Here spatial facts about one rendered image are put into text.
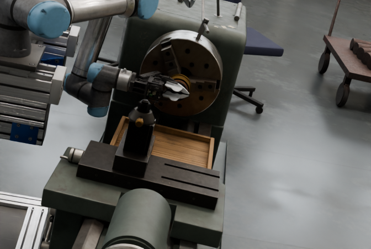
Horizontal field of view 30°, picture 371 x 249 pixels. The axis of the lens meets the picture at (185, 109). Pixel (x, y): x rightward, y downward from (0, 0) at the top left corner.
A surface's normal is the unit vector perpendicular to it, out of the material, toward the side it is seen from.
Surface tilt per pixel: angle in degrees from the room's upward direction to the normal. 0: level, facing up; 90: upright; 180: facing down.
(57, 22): 91
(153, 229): 26
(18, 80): 90
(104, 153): 0
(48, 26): 91
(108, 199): 0
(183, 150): 0
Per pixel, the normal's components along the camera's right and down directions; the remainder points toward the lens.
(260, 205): 0.22, -0.90
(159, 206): 0.63, -0.70
